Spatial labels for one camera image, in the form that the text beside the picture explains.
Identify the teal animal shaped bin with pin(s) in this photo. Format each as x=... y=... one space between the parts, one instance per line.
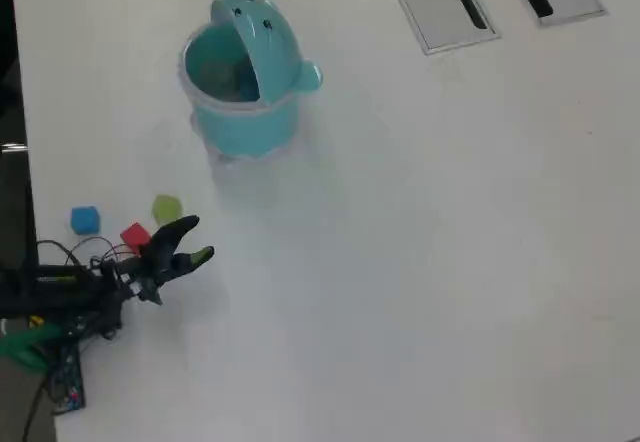
x=240 y=127

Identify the green table clamp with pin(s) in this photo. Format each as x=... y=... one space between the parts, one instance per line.
x=27 y=347

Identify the blue circuit board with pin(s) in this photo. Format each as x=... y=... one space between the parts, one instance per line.
x=67 y=382

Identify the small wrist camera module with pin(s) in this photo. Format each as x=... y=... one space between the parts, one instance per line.
x=149 y=293

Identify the silver metal chair leg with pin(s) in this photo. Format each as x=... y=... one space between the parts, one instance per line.
x=12 y=147

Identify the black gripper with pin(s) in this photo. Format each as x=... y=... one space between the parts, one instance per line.
x=150 y=268

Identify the small yellow connector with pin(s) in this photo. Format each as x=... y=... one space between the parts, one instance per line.
x=35 y=320

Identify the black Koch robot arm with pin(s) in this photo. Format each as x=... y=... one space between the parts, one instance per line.
x=60 y=287

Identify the green cube block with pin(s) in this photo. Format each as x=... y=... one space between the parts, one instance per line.
x=165 y=208

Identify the red cube block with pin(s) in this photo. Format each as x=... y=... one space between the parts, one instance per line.
x=134 y=236

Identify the blue cube block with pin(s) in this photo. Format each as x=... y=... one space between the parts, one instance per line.
x=85 y=220

